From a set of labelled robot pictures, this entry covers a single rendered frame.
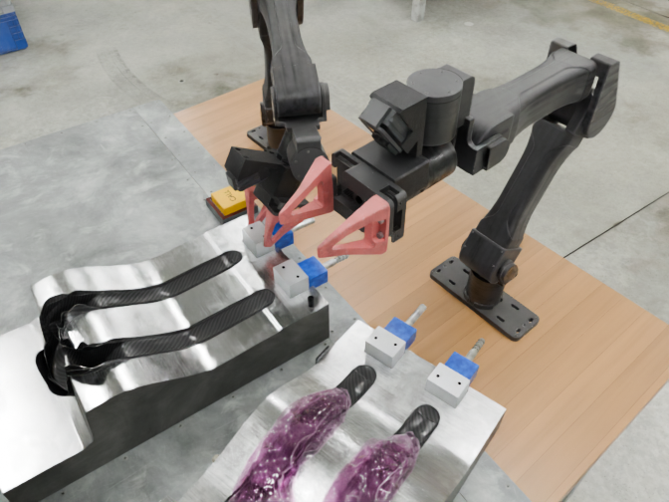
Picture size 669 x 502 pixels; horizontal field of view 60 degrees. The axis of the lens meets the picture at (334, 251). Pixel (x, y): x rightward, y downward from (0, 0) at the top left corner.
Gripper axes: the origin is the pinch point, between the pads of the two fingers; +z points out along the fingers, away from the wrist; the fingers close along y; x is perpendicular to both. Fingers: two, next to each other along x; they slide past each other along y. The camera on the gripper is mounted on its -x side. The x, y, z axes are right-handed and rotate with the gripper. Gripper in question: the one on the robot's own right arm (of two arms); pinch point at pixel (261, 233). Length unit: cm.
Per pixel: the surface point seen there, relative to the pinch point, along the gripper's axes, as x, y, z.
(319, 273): 3.4, 12.7, -0.9
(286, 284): -2.2, 12.4, 1.3
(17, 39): 45, -309, 69
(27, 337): -31.2, -5.5, 24.0
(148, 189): -1.4, -36.9, 13.3
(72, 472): -30.5, 17.7, 28.0
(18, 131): 28, -220, 87
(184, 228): -0.3, -21.1, 12.9
